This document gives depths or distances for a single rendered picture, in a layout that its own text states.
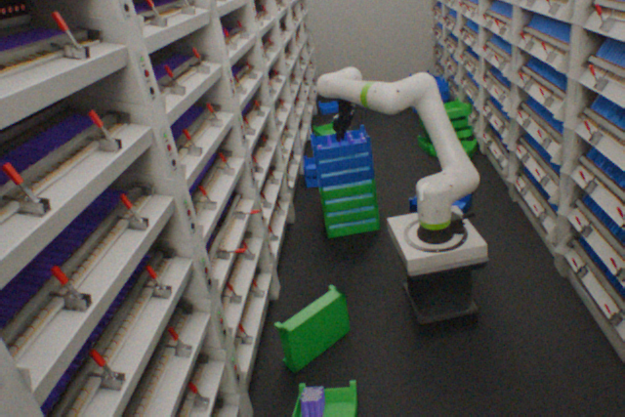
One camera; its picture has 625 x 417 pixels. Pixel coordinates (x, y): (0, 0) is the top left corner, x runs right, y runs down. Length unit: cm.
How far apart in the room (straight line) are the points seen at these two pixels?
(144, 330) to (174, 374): 20
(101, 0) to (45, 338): 69
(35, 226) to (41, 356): 20
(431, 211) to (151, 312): 110
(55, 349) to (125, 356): 25
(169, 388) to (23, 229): 61
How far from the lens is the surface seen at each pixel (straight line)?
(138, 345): 115
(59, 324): 95
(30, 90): 89
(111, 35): 120
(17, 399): 84
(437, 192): 185
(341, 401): 186
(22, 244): 84
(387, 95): 186
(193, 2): 184
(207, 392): 154
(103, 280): 103
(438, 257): 192
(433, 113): 197
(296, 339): 190
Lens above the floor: 143
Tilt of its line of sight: 25 degrees down
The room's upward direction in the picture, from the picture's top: 9 degrees counter-clockwise
